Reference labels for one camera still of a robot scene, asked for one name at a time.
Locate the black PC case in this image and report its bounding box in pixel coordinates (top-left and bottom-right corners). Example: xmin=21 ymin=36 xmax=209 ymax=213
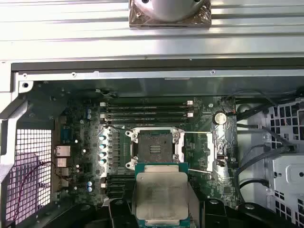
xmin=0 ymin=60 xmax=304 ymax=228

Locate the CPU socket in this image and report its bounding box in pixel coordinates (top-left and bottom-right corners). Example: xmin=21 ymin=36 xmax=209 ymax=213
xmin=125 ymin=127 xmax=186 ymax=171

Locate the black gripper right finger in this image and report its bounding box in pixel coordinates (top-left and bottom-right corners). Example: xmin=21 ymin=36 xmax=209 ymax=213
xmin=199 ymin=200 xmax=295 ymax=228

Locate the grey flat data cable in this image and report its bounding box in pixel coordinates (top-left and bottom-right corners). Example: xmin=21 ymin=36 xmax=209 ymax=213
xmin=261 ymin=125 xmax=297 ymax=152

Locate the round coin battery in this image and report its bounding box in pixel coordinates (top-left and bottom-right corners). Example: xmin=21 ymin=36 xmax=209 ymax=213
xmin=213 ymin=112 xmax=227 ymax=124

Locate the silver metal port block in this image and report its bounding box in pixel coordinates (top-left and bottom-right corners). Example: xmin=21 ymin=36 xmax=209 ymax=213
xmin=56 ymin=145 xmax=71 ymax=158

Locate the green motherboard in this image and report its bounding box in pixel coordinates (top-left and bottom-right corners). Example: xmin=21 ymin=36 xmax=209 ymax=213
xmin=54 ymin=95 xmax=238 ymax=209

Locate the metal socket cover frame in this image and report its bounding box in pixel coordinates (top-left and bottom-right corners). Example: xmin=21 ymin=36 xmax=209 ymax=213
xmin=177 ymin=129 xmax=219 ymax=173

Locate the CPU with silver top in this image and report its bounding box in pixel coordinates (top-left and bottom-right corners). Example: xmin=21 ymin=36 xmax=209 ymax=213
xmin=133 ymin=162 xmax=200 ymax=228

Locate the thin wire locking lever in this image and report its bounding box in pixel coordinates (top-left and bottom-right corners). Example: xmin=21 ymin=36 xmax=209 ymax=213
xmin=187 ymin=168 xmax=212 ymax=175

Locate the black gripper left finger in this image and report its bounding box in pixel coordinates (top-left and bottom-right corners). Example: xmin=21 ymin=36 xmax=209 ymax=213
xmin=71 ymin=200 xmax=138 ymax=228

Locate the grey metal drive cage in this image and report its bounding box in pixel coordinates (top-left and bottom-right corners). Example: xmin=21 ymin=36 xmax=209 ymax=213
xmin=260 ymin=95 xmax=304 ymax=228

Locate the black cable with plug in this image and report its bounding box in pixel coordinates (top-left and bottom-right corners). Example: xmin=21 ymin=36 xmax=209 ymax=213
xmin=238 ymin=178 xmax=269 ymax=191

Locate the black power cable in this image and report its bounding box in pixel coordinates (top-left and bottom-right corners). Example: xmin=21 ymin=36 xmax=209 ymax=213
xmin=236 ymin=89 xmax=300 ymax=122

